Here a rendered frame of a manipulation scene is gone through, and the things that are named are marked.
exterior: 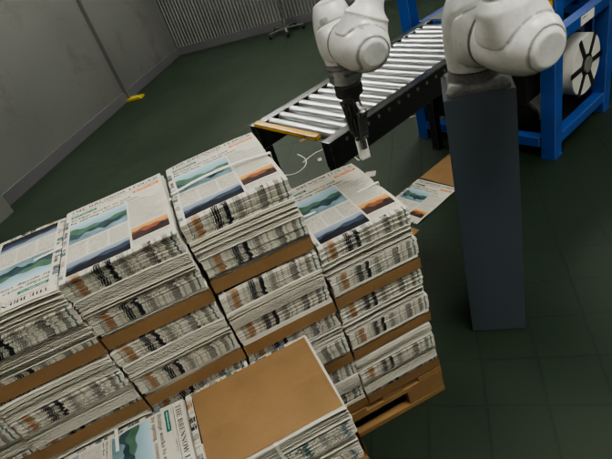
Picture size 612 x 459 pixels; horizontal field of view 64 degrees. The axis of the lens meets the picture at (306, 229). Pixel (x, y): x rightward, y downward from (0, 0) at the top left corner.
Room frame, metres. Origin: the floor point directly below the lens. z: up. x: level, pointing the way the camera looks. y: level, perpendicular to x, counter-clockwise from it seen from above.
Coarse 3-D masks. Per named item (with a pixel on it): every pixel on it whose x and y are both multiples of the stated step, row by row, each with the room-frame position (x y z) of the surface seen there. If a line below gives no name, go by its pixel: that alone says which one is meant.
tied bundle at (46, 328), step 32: (64, 224) 1.25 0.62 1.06; (0, 256) 1.19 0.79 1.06; (32, 256) 1.13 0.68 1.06; (0, 288) 1.02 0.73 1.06; (32, 288) 0.97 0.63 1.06; (0, 320) 0.92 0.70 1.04; (32, 320) 0.92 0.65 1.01; (64, 320) 0.93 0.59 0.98; (0, 352) 0.90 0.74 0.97; (32, 352) 0.92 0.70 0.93; (64, 352) 0.93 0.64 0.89; (0, 384) 0.90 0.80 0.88
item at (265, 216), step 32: (192, 192) 1.17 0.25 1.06; (224, 192) 1.10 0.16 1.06; (256, 192) 1.05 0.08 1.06; (288, 192) 1.06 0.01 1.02; (192, 224) 1.03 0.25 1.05; (224, 224) 1.04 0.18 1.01; (256, 224) 1.04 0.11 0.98; (288, 224) 1.05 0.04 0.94; (224, 256) 1.02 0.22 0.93; (256, 256) 1.04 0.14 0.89
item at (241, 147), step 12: (228, 144) 1.40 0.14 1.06; (240, 144) 1.36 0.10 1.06; (252, 144) 1.33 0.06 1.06; (204, 156) 1.37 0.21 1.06; (216, 156) 1.34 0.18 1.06; (228, 156) 1.31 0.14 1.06; (240, 156) 1.29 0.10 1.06; (168, 168) 1.39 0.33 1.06; (180, 168) 1.35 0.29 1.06; (192, 168) 1.31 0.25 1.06; (204, 168) 1.29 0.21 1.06; (216, 168) 1.26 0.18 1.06; (168, 180) 1.29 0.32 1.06; (180, 180) 1.26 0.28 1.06
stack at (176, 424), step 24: (168, 408) 0.92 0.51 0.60; (192, 408) 0.89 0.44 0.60; (120, 432) 0.90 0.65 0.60; (144, 432) 0.87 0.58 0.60; (168, 432) 0.84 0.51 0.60; (192, 432) 0.82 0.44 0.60; (312, 432) 0.72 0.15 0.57; (336, 432) 0.73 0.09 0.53; (72, 456) 0.87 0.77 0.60; (96, 456) 0.85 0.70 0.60; (120, 456) 0.82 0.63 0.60; (144, 456) 0.80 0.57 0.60; (168, 456) 0.77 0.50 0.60; (192, 456) 0.75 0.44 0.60; (264, 456) 0.70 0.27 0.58; (288, 456) 0.71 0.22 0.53; (312, 456) 0.72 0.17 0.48; (336, 456) 0.73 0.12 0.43; (360, 456) 0.74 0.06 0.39
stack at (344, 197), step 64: (320, 192) 1.35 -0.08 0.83; (384, 192) 1.22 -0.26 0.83; (320, 256) 1.06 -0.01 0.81; (384, 256) 1.09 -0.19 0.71; (192, 320) 0.98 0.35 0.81; (256, 320) 1.01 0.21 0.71; (320, 320) 1.05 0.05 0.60; (384, 320) 1.08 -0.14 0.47; (64, 384) 0.91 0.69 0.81; (128, 384) 0.94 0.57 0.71; (384, 384) 1.07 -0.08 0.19
